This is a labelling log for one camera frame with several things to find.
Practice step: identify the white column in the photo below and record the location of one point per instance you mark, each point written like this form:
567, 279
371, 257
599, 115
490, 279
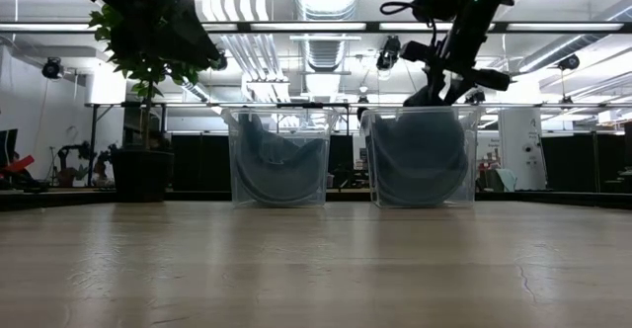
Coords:
521, 160

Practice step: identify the small black robot arm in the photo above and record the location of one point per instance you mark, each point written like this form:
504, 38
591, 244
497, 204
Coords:
74, 150

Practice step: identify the clear plastic bin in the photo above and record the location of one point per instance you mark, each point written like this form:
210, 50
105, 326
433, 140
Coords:
471, 130
323, 125

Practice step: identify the red object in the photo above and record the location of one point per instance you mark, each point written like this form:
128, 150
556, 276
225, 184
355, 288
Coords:
20, 165

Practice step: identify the green leafy plant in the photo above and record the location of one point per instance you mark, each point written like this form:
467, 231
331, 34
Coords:
148, 78

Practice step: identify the black ceiling spot lamp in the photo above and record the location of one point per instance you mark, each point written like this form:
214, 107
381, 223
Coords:
569, 62
390, 51
52, 68

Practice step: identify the pale cloth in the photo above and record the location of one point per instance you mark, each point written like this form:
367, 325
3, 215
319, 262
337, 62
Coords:
507, 180

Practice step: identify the silver ventilation duct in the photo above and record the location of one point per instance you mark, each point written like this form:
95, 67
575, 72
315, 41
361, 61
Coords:
326, 2

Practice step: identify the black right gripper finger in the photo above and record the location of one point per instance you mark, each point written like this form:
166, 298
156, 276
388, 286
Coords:
455, 93
430, 96

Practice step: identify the blue denim cap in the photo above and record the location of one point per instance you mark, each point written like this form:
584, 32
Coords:
400, 197
444, 185
419, 140

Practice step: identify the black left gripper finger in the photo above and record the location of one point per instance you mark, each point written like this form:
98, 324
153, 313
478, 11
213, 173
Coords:
182, 26

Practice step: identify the black partition panel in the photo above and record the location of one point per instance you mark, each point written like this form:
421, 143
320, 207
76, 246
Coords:
197, 165
577, 165

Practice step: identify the black plant pot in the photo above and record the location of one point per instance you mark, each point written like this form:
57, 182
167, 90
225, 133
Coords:
142, 175

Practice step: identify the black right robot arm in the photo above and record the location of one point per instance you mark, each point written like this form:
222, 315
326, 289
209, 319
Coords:
474, 17

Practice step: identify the black metal workbench frame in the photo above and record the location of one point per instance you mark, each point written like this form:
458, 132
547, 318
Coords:
197, 105

